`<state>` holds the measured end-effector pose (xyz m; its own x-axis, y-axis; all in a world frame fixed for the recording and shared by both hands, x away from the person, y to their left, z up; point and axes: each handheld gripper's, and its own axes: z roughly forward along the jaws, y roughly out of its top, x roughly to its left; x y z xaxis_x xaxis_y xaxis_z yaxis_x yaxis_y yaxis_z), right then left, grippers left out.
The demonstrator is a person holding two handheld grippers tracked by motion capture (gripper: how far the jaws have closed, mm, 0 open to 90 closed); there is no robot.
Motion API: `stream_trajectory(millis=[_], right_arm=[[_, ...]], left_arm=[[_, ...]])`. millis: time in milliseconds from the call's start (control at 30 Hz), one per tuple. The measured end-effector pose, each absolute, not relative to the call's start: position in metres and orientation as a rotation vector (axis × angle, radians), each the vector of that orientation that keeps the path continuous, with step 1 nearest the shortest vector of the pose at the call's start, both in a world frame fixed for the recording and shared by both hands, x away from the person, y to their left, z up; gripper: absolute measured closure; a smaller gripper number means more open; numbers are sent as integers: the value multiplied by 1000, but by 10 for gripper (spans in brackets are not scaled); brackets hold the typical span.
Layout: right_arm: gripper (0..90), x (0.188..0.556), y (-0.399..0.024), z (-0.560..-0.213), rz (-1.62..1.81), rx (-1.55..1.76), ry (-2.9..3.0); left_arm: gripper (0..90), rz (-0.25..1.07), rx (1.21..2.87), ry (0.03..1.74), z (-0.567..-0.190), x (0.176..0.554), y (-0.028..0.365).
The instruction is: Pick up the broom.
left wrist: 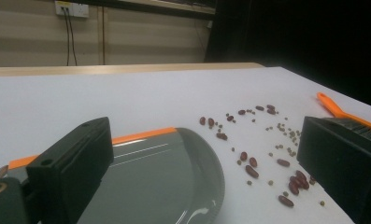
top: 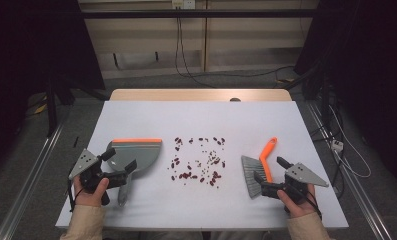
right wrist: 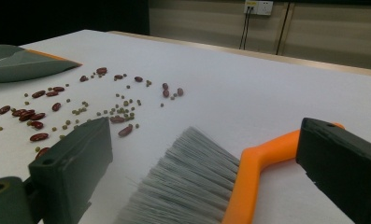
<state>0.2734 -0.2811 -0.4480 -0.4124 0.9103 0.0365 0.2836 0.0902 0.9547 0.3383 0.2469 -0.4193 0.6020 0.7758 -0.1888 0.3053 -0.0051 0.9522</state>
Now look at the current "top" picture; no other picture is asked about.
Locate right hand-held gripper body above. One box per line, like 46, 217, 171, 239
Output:
260, 162, 330, 205

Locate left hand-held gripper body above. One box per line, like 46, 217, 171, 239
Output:
68, 148, 129, 206

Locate grey dustpan with orange edge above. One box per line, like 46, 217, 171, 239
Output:
105, 137, 163, 208

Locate grey brush with orange handle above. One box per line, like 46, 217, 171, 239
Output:
241, 136, 278, 200

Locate red beans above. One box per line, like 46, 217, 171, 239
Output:
167, 135, 227, 188

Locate person's left hand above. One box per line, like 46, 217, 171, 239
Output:
73, 175, 110, 208

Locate person's right hand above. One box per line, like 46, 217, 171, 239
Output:
276, 183, 319, 219

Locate white power adapter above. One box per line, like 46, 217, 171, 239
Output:
330, 139, 344, 153

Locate black metal stand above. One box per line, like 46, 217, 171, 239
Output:
45, 74, 110, 138

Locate yellow floor tape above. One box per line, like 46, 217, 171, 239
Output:
34, 96, 49, 115

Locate black curtain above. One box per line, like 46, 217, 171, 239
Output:
0, 0, 106, 178
294, 0, 397, 191

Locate black horizontal metal bar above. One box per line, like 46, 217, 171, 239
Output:
80, 9, 317, 19

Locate left hand-held gripper black cable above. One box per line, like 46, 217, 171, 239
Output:
67, 179, 84, 213

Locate hand-held gripper black cable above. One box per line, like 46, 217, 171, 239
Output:
67, 179, 84, 213
295, 186, 323, 221

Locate right hand-held gripper black cable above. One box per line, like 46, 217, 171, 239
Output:
295, 186, 323, 221

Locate metal floor rail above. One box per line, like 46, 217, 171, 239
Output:
0, 116, 70, 240
305, 99, 394, 240

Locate white cable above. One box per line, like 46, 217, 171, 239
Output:
329, 104, 372, 179

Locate bundle of black cables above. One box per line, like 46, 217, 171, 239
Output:
314, 93, 346, 198

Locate black hanging cable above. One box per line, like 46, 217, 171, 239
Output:
174, 16, 217, 89

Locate white wall outlet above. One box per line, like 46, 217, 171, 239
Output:
171, 0, 196, 10

